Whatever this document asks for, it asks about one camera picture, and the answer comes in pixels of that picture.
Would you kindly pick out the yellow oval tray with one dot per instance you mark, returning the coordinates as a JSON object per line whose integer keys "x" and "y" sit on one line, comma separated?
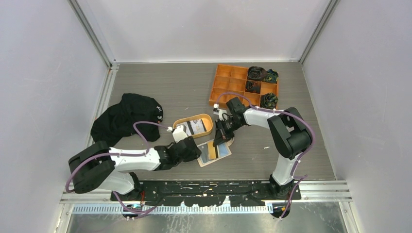
{"x": 206, "y": 120}

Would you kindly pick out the beige leather card holder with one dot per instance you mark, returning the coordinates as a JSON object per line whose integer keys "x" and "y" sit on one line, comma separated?
{"x": 224, "y": 151}

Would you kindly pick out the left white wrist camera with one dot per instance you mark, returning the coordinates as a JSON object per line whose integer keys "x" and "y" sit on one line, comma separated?
{"x": 179, "y": 133}

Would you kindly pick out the orange compartment organizer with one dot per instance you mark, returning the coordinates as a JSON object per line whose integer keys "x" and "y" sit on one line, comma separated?
{"x": 229, "y": 82}

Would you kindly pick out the dark rolled tie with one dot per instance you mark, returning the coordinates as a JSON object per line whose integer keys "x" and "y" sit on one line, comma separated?
{"x": 256, "y": 73}
{"x": 253, "y": 87}

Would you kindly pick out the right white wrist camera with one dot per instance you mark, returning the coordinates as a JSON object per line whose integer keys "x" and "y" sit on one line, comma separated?
{"x": 221, "y": 113}

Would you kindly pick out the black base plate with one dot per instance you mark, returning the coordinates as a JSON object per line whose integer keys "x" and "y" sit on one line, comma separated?
{"x": 207, "y": 193}

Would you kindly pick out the black cloth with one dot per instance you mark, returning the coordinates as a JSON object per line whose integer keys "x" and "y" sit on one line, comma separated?
{"x": 116, "y": 122}

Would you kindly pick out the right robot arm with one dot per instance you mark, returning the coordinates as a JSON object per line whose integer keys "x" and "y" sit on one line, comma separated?
{"x": 291, "y": 135}

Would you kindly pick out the orange credit card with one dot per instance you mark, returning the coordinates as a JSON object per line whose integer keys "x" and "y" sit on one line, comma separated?
{"x": 213, "y": 150}

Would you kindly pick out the dark rolled tie top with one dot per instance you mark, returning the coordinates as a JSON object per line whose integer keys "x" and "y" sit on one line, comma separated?
{"x": 256, "y": 73}

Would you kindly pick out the green patterned rolled tie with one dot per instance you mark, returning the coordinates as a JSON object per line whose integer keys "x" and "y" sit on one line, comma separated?
{"x": 271, "y": 76}

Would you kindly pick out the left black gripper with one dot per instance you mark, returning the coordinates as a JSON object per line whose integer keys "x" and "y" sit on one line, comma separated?
{"x": 195, "y": 154}

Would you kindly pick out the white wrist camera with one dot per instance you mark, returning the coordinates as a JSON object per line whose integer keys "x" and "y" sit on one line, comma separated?
{"x": 221, "y": 113}
{"x": 179, "y": 133}

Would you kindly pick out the silver credit card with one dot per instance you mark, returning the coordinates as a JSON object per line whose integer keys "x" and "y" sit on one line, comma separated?
{"x": 198, "y": 126}

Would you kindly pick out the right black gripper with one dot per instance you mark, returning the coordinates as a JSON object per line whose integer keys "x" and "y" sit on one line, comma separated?
{"x": 221, "y": 135}

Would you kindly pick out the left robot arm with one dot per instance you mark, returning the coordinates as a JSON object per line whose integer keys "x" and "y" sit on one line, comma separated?
{"x": 104, "y": 167}

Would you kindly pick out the dark rolled tie middle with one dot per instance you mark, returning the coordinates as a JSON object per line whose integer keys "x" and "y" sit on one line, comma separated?
{"x": 253, "y": 87}

